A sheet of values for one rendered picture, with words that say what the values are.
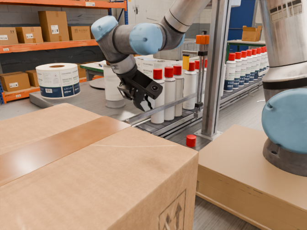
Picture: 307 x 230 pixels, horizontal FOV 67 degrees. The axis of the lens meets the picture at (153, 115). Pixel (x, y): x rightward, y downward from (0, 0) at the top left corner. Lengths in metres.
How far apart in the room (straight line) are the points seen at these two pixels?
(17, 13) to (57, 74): 4.01
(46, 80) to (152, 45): 0.77
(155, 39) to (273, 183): 0.42
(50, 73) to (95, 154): 1.02
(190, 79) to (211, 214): 0.57
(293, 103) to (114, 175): 0.30
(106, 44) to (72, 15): 5.03
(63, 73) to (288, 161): 1.01
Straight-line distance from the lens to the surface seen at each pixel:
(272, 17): 0.43
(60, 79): 1.23
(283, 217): 0.55
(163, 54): 2.97
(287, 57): 0.43
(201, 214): 0.58
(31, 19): 5.28
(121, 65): 0.69
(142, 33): 0.57
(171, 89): 0.86
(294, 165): 0.60
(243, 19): 8.84
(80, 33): 4.89
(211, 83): 0.86
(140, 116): 0.74
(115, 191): 0.19
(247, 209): 0.58
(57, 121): 0.32
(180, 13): 0.66
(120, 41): 0.62
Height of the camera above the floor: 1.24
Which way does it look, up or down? 22 degrees down
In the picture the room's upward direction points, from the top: straight up
